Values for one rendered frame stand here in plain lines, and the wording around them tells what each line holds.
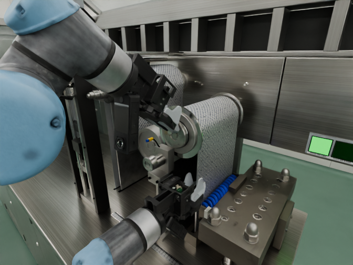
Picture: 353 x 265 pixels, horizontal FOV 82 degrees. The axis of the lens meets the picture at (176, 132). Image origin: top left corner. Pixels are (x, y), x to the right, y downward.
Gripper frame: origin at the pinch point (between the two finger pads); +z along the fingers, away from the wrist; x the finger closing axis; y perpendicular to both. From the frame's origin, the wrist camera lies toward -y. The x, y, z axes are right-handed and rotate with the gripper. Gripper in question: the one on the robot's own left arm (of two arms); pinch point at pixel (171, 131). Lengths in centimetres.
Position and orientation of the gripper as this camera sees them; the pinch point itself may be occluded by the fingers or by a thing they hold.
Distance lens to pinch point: 50.4
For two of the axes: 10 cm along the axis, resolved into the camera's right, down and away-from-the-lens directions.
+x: -7.7, -2.3, 5.9
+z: 4.9, 3.8, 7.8
